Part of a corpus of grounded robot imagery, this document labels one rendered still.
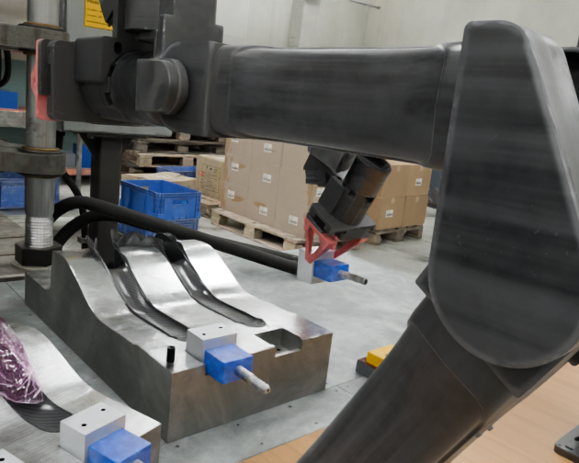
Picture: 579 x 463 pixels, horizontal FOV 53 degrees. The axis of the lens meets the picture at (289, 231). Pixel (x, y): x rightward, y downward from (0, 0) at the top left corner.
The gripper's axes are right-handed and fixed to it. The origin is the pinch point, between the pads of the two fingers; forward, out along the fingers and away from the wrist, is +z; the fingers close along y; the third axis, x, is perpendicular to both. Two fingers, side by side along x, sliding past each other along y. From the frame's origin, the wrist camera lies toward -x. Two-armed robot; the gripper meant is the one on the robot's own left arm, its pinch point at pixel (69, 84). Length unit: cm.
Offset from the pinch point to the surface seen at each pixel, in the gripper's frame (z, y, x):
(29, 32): 65, -19, -10
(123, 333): 6.5, -10.3, 30.5
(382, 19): 558, -727, -160
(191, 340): -3.3, -14.1, 28.7
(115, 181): 84, -48, 22
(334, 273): 2, -45, 25
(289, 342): -4.2, -30.0, 31.9
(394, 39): 527, -724, -130
